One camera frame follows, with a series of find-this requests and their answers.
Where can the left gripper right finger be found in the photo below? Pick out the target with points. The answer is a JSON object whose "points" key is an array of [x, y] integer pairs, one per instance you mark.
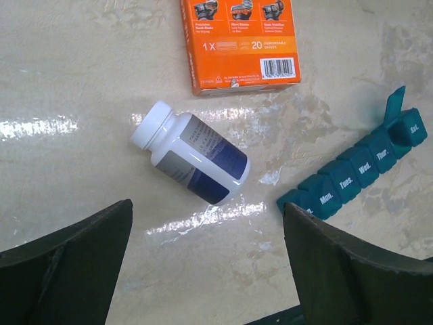
{"points": [[342, 279]]}

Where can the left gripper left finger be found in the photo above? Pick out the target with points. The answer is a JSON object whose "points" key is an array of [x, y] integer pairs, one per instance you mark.
{"points": [[68, 276]]}

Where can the teal weekly pill organizer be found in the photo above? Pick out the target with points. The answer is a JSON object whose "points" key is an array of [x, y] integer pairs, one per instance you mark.
{"points": [[342, 179]]}

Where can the white pill bottle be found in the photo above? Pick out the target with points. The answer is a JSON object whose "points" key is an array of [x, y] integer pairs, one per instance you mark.
{"points": [[193, 154]]}

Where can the orange razor box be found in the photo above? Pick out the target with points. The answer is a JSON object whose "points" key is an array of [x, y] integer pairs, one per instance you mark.
{"points": [[235, 46]]}

